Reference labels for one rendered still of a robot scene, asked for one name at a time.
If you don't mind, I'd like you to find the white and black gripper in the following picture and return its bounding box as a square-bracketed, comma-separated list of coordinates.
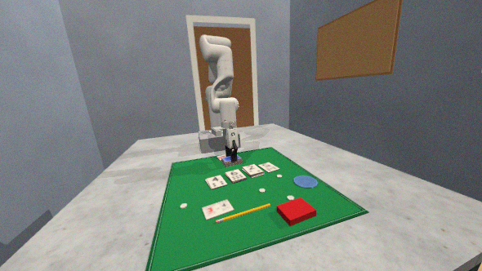
[223, 127, 239, 162]

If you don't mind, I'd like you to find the blue flat disc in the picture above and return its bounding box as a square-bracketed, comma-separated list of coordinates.
[293, 175, 318, 189]

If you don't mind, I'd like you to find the red flat block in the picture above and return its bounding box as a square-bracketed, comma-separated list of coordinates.
[277, 198, 316, 226]

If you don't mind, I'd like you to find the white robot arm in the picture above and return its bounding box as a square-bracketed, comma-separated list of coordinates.
[199, 35, 239, 136]

